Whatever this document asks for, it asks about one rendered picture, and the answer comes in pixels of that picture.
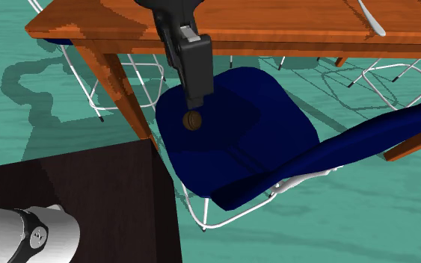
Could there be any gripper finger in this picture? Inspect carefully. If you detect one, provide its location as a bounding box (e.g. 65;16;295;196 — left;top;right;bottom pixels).
177;23;215;111
152;10;191;96

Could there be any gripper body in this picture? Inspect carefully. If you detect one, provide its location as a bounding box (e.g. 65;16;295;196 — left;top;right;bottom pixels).
133;0;204;14

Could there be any brown round nut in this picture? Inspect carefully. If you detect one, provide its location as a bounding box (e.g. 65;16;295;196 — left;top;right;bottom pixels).
182;110;203;132

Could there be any wooden table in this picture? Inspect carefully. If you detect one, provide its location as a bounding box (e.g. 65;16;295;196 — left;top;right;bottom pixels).
25;0;421;162

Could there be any dark robot stand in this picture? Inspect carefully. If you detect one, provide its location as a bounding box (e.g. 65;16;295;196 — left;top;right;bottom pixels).
0;138;184;263

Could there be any white spoon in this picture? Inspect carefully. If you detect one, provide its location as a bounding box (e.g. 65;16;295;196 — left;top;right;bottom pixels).
357;0;387;37

